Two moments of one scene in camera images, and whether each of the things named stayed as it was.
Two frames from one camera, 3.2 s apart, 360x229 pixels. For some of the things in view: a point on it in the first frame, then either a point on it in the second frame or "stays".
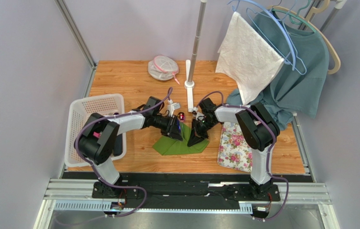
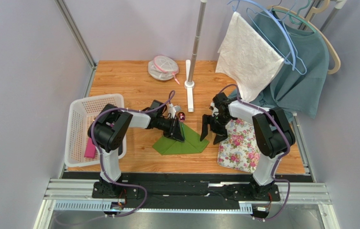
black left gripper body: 162,123 stays
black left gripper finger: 174,130 stays
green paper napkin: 167,146 stays
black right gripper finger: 194,139 → 206,120
